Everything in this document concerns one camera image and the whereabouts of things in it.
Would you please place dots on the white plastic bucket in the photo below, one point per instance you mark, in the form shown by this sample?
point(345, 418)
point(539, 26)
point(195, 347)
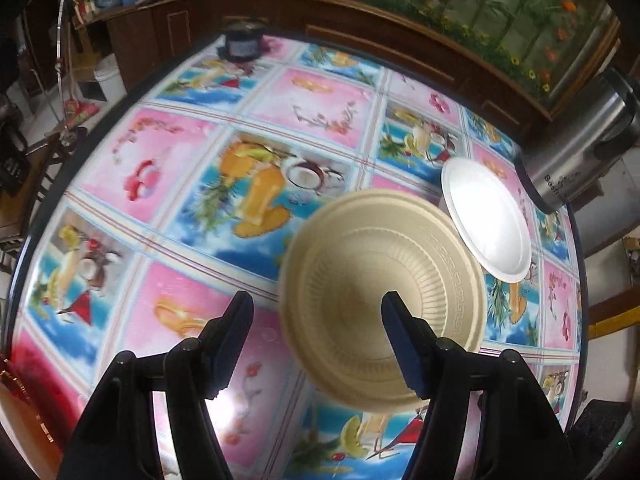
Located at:
point(109, 77)

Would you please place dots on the wooden cabinet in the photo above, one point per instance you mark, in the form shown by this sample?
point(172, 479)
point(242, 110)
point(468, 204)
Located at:
point(350, 25)

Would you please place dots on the wooden side chair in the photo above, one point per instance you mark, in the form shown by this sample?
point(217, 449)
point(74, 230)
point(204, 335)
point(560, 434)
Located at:
point(30, 210)

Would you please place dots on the small black jar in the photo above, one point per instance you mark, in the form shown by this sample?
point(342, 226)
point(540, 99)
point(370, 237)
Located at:
point(243, 40)

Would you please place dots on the white shallow plate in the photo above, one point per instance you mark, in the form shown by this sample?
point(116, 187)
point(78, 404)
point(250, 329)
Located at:
point(485, 215)

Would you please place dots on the large red scalloped plate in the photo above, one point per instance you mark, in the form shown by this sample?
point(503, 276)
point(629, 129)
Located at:
point(17, 385)

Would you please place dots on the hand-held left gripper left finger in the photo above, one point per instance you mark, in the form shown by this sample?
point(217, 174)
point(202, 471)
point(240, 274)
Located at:
point(232, 345)

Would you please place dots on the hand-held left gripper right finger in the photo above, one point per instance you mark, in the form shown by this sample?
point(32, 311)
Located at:
point(402, 340)

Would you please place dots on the beige plastic bowl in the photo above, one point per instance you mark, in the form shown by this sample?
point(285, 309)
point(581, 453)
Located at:
point(350, 280)

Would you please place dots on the metal pole stand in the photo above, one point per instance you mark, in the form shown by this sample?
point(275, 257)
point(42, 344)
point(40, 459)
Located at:
point(60, 60)

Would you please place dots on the fruit print tablecloth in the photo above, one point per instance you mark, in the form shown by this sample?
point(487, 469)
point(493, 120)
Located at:
point(175, 210)

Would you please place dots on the stainless steel thermos kettle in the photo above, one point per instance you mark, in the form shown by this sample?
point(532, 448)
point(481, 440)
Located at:
point(575, 155)

